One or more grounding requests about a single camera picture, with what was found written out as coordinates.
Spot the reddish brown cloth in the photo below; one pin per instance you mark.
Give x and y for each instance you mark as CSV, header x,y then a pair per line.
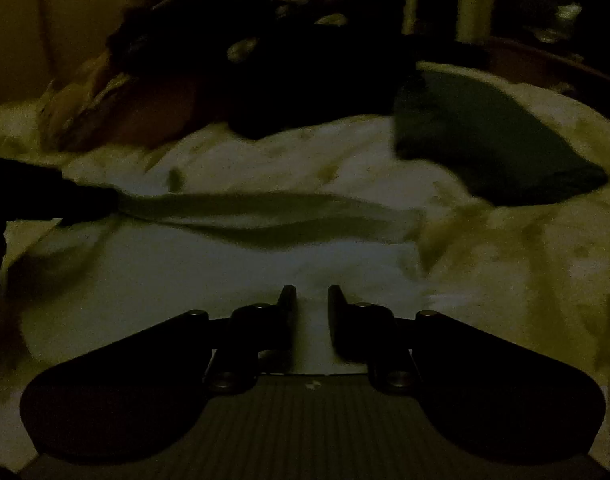
x,y
160,110

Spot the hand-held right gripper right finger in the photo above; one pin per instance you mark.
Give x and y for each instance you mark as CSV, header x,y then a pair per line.
x,y
336,310

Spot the light blue small garment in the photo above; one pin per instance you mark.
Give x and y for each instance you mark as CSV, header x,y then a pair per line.
x,y
210,280

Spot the orange floral cloth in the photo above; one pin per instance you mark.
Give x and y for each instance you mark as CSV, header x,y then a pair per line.
x,y
75,110

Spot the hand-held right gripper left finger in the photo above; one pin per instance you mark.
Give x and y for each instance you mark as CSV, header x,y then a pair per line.
x,y
286,310

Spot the cream floral blanket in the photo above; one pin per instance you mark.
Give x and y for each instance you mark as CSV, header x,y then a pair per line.
x,y
510,260

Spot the teal folded cloth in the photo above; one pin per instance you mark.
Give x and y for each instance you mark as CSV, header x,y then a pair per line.
x,y
485,135

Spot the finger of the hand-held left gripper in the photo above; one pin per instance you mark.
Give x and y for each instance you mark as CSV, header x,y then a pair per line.
x,y
92,205

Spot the dark printed cloth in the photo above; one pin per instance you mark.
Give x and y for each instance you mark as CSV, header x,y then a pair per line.
x,y
310,75

